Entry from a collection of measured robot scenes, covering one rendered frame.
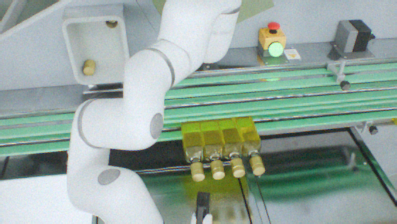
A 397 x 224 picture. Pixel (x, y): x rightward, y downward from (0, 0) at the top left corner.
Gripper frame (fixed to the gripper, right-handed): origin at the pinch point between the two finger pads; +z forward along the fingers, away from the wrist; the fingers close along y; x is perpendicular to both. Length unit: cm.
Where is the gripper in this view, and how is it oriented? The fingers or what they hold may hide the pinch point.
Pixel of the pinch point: (203, 205)
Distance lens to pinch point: 97.2
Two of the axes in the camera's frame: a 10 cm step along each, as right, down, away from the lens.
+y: 0.0, -7.5, -6.6
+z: 1.2, -6.5, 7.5
